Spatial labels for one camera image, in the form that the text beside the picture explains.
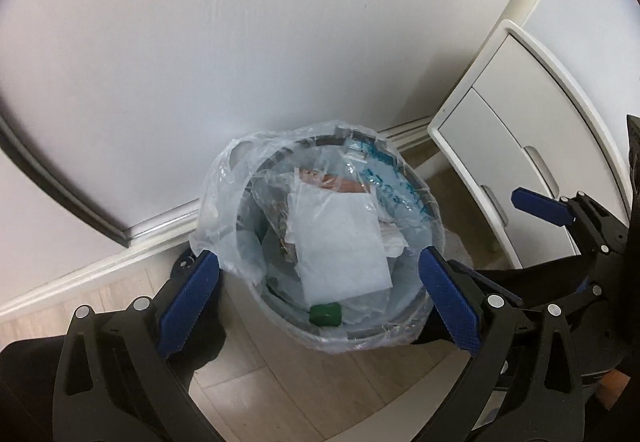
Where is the small green object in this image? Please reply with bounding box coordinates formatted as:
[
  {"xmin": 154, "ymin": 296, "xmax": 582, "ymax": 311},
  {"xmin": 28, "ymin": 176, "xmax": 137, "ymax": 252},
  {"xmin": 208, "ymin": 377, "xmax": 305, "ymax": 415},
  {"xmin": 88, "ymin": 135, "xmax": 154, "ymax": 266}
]
[{"xmin": 309, "ymin": 302, "xmax": 342, "ymax": 328}]

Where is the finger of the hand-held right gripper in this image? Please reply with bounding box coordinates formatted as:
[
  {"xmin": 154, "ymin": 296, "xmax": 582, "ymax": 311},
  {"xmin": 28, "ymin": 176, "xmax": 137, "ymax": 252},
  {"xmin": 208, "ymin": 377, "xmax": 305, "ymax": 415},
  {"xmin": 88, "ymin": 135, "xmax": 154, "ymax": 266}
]
[
  {"xmin": 565, "ymin": 281, "xmax": 608, "ymax": 323},
  {"xmin": 510, "ymin": 187, "xmax": 628, "ymax": 258}
]

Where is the grey round trash bin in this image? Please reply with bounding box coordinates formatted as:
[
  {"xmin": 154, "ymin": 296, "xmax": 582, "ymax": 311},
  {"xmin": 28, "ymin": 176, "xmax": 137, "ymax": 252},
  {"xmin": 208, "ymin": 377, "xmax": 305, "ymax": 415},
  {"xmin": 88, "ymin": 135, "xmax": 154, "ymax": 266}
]
[{"xmin": 235, "ymin": 132, "xmax": 446, "ymax": 353}]

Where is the white wardrobe door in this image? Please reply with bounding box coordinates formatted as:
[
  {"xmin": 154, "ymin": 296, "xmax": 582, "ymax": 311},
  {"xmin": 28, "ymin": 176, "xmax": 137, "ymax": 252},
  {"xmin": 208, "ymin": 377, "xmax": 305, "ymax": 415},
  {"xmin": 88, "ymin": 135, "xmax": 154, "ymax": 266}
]
[{"xmin": 0, "ymin": 0, "xmax": 531, "ymax": 243}]

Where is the round bin with plastic liner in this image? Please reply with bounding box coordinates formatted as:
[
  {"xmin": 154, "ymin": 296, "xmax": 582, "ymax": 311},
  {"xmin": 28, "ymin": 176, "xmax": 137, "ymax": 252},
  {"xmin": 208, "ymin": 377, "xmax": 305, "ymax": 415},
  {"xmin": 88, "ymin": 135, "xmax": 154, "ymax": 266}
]
[{"xmin": 190, "ymin": 119, "xmax": 446, "ymax": 355}]

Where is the orange printed wrapper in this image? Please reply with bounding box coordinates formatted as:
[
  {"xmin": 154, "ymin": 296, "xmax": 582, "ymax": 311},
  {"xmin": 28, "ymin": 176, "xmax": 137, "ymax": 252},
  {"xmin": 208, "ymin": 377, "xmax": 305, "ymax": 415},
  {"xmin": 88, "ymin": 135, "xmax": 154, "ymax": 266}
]
[{"xmin": 300, "ymin": 167, "xmax": 373, "ymax": 195}]

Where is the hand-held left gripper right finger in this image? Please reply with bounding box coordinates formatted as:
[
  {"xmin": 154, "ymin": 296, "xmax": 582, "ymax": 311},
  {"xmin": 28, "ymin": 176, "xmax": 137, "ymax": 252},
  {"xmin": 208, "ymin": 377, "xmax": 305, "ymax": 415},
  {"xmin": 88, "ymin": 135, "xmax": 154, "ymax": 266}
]
[{"xmin": 417, "ymin": 246, "xmax": 585, "ymax": 442}]

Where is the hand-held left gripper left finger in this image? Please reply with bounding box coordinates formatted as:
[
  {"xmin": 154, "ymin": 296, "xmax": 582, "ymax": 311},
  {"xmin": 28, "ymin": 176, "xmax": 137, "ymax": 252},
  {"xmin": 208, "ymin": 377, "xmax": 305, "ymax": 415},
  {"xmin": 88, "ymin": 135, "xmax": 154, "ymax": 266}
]
[{"xmin": 52, "ymin": 249, "xmax": 223, "ymax": 442}]

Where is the metal drawer handle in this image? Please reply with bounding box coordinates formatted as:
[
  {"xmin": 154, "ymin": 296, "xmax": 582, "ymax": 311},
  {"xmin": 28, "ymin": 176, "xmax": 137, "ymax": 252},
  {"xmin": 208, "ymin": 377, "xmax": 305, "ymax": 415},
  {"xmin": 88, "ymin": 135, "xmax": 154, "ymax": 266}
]
[
  {"xmin": 524, "ymin": 146, "xmax": 560, "ymax": 200},
  {"xmin": 480, "ymin": 185, "xmax": 510, "ymax": 228}
]

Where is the clear plastic bag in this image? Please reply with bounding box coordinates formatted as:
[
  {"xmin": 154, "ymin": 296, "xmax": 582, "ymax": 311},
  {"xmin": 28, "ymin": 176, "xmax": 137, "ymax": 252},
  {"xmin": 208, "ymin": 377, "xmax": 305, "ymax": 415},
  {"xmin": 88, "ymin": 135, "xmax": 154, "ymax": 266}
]
[{"xmin": 250, "ymin": 167, "xmax": 401, "ymax": 323}]

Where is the white bedside table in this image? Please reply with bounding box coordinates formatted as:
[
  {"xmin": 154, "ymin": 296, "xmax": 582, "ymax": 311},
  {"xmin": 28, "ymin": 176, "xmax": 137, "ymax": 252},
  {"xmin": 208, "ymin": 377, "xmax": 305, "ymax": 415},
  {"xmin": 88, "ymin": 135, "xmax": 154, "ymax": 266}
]
[{"xmin": 427, "ymin": 19, "xmax": 640, "ymax": 270}]

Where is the white paper sheet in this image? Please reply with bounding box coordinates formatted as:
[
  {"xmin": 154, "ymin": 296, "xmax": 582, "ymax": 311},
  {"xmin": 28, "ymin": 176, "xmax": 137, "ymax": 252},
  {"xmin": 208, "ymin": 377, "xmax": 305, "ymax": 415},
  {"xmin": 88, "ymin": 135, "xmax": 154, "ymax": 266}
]
[{"xmin": 287, "ymin": 182, "xmax": 393, "ymax": 308}]

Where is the person's right hand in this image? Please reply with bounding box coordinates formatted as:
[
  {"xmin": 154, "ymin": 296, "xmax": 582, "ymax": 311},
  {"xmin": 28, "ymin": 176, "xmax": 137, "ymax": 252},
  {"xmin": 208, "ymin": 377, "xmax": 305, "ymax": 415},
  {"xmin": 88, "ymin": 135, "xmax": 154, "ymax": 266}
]
[{"xmin": 597, "ymin": 367, "xmax": 633, "ymax": 410}]

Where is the white paper scrap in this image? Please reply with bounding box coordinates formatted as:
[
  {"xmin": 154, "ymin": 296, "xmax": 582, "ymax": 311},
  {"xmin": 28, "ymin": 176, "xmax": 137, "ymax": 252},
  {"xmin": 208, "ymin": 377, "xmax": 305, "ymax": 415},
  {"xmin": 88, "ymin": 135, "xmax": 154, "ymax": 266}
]
[{"xmin": 379, "ymin": 221, "xmax": 407, "ymax": 259}]

